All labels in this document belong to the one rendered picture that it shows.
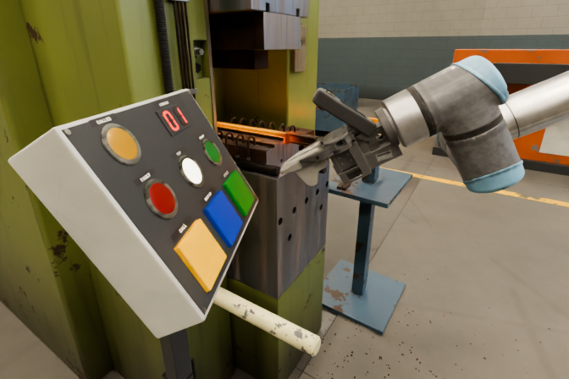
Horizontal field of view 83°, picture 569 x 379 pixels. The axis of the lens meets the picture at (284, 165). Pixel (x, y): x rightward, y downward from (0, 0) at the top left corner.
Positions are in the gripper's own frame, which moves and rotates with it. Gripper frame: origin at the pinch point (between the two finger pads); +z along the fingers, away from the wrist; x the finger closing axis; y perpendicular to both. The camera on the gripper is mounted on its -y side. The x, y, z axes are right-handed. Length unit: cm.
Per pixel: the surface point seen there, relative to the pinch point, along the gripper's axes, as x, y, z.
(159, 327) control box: -27.0, 4.7, 17.3
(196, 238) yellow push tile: -20.0, -1.6, 10.3
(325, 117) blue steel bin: 406, 69, 30
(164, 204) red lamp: -20.6, -8.0, 10.6
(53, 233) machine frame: 24, -8, 87
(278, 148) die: 41.2, 4.7, 11.1
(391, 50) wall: 795, 69, -146
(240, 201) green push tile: -2.7, 1.8, 10.3
